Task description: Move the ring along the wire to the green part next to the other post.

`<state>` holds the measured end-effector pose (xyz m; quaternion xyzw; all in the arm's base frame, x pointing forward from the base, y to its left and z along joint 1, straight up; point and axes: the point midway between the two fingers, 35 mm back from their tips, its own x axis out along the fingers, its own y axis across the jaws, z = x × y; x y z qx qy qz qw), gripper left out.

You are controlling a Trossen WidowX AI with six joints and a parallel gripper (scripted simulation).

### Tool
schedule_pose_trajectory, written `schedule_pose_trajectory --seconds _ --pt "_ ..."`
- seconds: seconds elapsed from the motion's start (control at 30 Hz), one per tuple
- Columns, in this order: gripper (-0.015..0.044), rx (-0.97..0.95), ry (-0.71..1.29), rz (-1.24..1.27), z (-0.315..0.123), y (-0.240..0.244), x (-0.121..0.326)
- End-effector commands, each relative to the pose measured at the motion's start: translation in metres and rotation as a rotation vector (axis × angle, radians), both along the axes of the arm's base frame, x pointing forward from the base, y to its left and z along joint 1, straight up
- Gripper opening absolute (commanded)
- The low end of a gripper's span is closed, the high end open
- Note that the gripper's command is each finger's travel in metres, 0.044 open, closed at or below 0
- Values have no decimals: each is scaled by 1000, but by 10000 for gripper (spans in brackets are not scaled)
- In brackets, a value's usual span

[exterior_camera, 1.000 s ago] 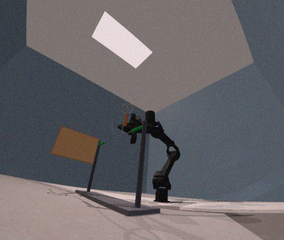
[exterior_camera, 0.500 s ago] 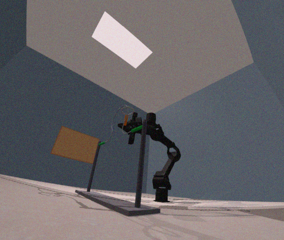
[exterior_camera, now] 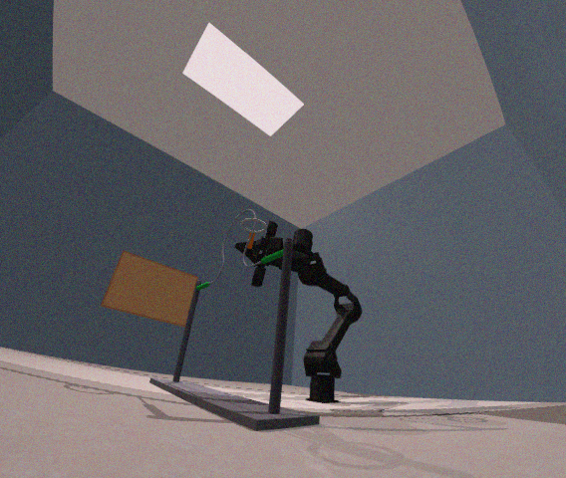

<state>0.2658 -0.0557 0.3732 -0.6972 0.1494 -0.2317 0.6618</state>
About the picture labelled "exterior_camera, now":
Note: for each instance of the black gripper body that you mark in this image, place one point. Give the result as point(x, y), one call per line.
point(259, 272)

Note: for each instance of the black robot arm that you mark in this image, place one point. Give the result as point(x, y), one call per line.
point(320, 356)

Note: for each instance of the orange handle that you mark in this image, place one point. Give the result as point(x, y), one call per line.
point(252, 239)

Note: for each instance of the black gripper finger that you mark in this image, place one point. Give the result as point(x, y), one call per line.
point(256, 244)
point(249, 253)

